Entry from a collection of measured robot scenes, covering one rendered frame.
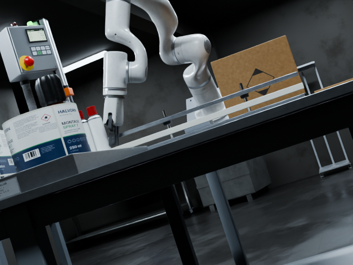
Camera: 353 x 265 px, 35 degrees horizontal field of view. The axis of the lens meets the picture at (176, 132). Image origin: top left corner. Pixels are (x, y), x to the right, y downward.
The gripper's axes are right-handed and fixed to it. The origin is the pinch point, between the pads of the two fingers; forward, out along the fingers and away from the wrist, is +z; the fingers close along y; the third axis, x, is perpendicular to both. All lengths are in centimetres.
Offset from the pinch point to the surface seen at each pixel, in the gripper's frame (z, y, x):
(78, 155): 2, 75, 15
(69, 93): -17.1, -6.0, -19.8
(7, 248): 152, -472, -287
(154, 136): -1.7, 4.0, 16.0
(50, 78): -19.3, 31.0, -11.0
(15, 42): -35, 0, -39
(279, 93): -17, 4, 58
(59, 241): 75, -177, -94
